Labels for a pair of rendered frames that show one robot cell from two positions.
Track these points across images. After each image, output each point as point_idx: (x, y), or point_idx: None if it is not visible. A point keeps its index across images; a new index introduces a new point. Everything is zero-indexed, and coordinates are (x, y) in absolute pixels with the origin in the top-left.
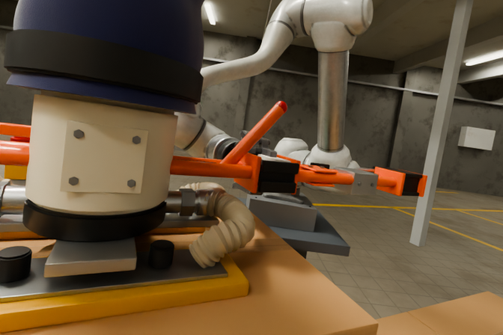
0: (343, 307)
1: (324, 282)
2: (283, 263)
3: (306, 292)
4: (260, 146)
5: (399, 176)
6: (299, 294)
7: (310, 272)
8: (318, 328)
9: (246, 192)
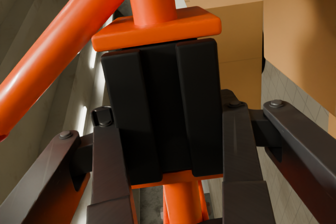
0: (270, 43)
1: (287, 65)
2: (313, 46)
3: (282, 25)
4: (88, 137)
5: None
6: (281, 12)
7: (297, 68)
8: None
9: (304, 116)
